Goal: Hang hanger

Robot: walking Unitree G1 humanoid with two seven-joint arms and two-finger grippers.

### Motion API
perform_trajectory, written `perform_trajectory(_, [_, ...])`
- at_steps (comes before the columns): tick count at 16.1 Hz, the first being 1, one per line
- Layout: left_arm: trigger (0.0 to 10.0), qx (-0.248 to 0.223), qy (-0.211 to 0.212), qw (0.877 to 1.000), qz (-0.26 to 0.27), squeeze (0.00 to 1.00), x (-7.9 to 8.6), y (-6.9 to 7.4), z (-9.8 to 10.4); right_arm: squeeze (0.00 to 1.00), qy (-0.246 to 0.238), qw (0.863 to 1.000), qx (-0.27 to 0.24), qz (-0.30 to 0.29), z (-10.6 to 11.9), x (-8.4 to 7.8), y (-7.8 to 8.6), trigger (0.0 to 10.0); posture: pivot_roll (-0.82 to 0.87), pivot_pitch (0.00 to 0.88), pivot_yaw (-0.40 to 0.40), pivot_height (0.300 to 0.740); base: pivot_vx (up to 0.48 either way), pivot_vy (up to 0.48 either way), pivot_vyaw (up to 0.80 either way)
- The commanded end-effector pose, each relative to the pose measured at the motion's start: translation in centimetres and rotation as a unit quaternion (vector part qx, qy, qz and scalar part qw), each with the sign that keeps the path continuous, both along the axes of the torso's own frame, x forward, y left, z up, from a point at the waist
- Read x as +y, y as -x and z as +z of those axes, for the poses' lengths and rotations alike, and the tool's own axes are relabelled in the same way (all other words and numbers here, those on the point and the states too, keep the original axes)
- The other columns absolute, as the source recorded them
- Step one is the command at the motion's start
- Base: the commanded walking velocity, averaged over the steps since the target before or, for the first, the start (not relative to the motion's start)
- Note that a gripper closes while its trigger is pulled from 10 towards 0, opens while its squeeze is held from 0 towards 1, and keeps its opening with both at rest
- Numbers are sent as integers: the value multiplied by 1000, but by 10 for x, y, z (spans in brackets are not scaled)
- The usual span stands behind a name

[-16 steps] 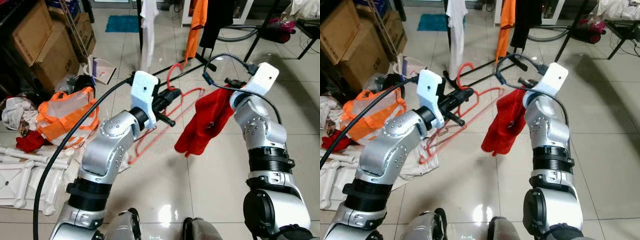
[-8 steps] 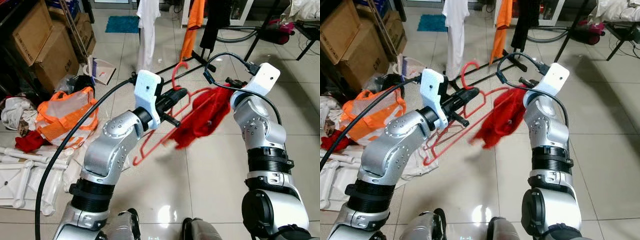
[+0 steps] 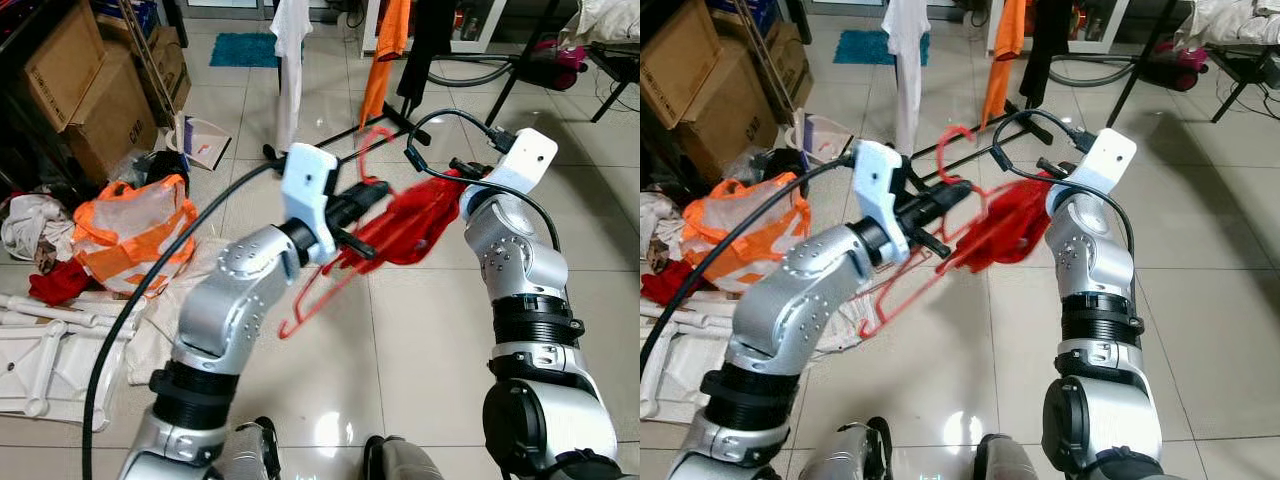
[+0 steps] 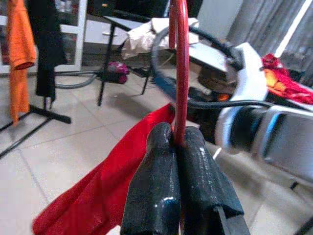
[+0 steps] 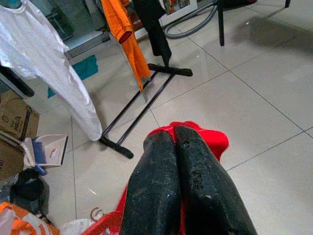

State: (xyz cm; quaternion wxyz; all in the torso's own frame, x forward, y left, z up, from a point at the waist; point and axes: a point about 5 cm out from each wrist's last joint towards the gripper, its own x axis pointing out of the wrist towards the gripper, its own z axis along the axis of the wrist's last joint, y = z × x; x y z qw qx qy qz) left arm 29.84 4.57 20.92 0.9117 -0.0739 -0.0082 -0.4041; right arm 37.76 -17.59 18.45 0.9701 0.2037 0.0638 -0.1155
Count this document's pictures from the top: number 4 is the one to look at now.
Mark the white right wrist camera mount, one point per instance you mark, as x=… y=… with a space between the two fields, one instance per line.
x=249 y=73

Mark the red polo shirt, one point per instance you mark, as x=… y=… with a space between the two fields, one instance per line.
x=97 y=195

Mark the white table with black legs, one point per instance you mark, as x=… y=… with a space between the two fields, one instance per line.
x=210 y=56

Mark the white glass-door cabinet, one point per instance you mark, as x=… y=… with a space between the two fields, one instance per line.
x=82 y=36

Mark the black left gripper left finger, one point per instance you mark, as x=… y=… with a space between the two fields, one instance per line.
x=154 y=183

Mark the orange polo shirt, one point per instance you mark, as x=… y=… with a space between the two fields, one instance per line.
x=20 y=36
x=274 y=80

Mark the white jeans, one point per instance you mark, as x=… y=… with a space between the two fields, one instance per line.
x=141 y=39

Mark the black metal clothes rack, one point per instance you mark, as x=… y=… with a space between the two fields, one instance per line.
x=49 y=115

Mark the red clothes hanger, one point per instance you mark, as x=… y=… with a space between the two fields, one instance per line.
x=182 y=73

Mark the pink and black vacuum cleaner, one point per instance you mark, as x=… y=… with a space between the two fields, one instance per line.
x=117 y=68

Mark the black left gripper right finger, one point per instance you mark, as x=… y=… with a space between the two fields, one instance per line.
x=205 y=186

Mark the black shirt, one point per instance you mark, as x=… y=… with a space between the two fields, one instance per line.
x=46 y=36

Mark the red garment with orange band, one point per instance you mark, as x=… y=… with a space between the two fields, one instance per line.
x=293 y=88

